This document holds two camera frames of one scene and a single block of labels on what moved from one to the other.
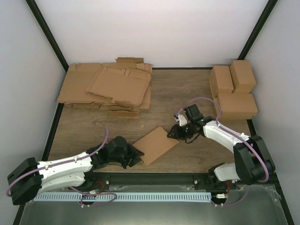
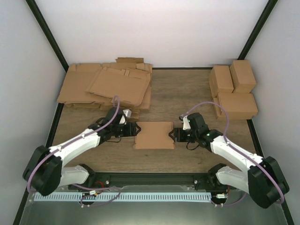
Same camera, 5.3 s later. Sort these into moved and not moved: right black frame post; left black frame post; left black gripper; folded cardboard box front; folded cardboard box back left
Moved: left black gripper
Not moved: left black frame post; right black frame post; folded cardboard box back left; folded cardboard box front
